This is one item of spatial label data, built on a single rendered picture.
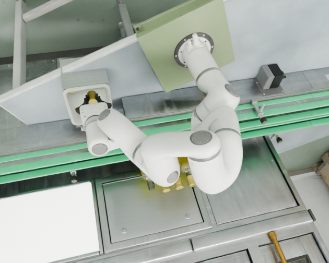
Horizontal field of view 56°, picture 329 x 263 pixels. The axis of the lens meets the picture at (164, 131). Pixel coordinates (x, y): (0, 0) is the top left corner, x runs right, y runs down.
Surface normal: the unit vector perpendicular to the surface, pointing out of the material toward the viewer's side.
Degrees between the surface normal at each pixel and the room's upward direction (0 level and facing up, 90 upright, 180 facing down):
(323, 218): 90
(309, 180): 90
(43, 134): 90
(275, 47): 0
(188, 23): 4
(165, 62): 4
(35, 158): 90
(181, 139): 106
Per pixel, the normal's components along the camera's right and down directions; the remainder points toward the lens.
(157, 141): -0.30, -0.70
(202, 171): -0.27, 0.64
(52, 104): 0.24, 0.81
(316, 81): 0.06, -0.57
